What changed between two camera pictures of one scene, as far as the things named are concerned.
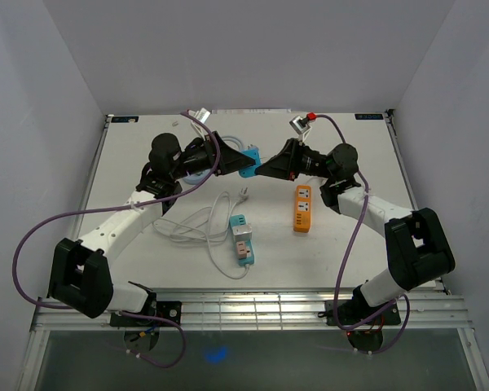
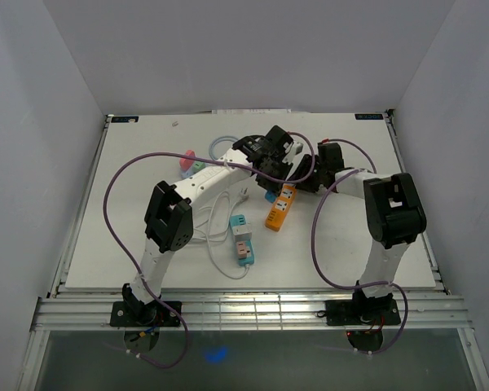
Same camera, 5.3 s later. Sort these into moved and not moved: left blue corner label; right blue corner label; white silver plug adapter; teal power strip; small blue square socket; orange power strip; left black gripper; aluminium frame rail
Moved: left black gripper; orange power strip; small blue square socket
Not moved: white silver plug adapter; left blue corner label; teal power strip; aluminium frame rail; right blue corner label
